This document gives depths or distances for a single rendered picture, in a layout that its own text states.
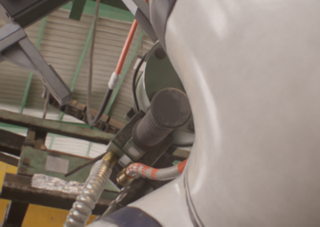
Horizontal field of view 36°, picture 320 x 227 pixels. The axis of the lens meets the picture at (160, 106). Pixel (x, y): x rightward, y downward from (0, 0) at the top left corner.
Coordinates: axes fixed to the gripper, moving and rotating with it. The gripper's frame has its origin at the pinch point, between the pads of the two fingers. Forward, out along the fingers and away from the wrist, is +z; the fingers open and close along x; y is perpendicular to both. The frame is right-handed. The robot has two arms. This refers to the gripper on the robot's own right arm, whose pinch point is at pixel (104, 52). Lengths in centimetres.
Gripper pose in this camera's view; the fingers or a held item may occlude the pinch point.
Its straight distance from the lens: 56.7
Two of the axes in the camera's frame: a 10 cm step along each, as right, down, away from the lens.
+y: 2.0, -2.5, -9.5
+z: 6.1, 7.9, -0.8
